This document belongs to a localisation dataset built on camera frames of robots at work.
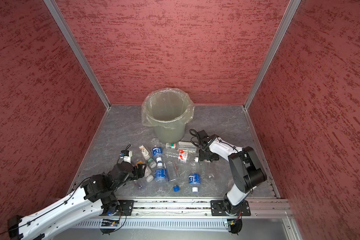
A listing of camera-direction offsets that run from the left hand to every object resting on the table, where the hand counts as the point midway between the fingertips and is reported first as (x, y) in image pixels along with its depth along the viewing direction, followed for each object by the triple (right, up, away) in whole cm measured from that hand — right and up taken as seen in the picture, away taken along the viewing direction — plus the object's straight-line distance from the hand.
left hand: (140, 169), depth 78 cm
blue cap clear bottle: (+17, -5, +7) cm, 19 cm away
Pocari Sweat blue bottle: (+11, -5, +2) cm, 12 cm away
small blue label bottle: (+29, -6, -1) cm, 30 cm away
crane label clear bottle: (-1, +7, +11) cm, 13 cm away
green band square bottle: (+22, +10, +19) cm, 30 cm away
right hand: (+38, +1, +12) cm, 40 cm away
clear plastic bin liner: (+12, +35, +21) cm, 43 cm away
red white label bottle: (+22, +5, +9) cm, 25 cm away
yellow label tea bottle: (+4, -4, +3) cm, 6 cm away
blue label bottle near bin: (+7, +9, +11) cm, 16 cm away
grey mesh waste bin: (+15, +18, +9) cm, 25 cm away
